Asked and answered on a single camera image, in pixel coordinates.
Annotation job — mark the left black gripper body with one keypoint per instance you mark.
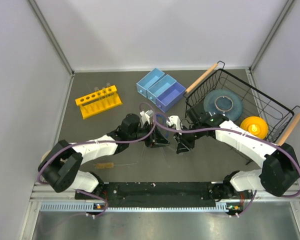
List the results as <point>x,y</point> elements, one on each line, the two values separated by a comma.
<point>152,141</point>

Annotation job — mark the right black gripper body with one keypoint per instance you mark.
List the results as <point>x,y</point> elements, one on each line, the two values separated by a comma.
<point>188,139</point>

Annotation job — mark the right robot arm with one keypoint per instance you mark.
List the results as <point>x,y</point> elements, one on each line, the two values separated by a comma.
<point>278,166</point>

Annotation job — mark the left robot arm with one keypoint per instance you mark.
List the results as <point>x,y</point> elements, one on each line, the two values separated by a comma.
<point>60,168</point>

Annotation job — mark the blue safety glasses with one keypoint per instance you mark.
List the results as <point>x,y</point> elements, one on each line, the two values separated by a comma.
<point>162,120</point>

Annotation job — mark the purple drawer box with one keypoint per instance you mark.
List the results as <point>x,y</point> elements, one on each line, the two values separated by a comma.
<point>170,97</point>

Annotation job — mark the middle blue drawer box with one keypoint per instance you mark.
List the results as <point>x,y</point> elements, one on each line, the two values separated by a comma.
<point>159,87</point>

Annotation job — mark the light blue drawer box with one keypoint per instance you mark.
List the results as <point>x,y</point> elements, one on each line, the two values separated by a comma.
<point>148,80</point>

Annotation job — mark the blue ceramic plate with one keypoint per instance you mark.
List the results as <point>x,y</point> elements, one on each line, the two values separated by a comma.
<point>224,102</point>

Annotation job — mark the test tube brush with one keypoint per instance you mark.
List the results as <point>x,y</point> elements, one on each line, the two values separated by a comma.
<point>110,165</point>

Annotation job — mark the yellow test tube rack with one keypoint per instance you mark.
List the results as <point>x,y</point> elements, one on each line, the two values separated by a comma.
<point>89,106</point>

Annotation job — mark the yellow ribbed bowl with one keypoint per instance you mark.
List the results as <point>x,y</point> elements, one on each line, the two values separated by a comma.
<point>256,126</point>

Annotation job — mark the paper cup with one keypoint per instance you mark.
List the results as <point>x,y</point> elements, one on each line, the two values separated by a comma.
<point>46,157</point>

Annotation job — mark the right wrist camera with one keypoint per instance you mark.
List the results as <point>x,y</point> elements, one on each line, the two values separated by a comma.
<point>174,121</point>

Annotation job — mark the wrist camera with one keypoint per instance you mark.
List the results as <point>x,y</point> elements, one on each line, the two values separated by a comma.
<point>146,116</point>
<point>174,121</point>

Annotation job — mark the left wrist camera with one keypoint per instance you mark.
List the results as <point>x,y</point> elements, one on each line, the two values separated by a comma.
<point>146,116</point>

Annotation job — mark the black wire dish rack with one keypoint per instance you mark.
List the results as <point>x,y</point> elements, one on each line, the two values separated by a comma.
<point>255,102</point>

